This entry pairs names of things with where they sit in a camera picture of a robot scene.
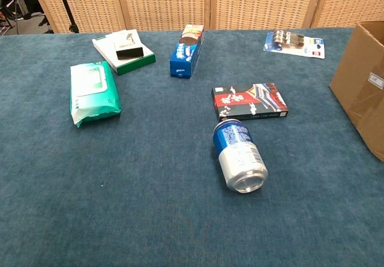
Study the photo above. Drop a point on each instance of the blue and white can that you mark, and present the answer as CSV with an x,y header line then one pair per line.
x,y
237,156

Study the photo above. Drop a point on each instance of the small white black box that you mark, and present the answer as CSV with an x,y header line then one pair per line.
x,y
129,52

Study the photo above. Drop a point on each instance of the white and green flat box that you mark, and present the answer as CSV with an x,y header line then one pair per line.
x,y
132,64

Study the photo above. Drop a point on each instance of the wicker folding screen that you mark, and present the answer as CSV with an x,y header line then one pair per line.
x,y
165,3

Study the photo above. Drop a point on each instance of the red black card box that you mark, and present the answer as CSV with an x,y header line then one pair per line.
x,y
249,102

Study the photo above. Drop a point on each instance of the battery blister pack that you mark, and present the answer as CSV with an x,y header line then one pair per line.
x,y
294,43

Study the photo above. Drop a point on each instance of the blue cookie box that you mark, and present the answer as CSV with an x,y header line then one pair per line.
x,y
184,60

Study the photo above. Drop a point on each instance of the green wet wipes pack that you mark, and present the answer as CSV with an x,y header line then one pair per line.
x,y
93,99

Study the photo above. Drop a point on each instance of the blue table mat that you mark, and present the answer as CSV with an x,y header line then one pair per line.
x,y
150,189

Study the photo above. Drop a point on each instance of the brown cardboard box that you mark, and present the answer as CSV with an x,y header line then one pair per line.
x,y
357,99

